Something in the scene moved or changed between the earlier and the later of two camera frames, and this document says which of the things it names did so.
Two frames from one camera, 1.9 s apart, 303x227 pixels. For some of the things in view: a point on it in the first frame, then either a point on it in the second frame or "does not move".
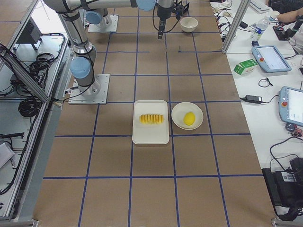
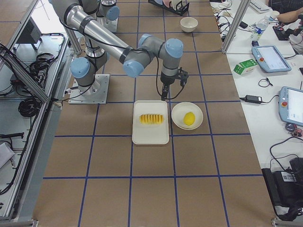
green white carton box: (245, 67) does not move
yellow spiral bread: (151, 119) does not move
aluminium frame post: (236, 25) does not move
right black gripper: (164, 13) -> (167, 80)
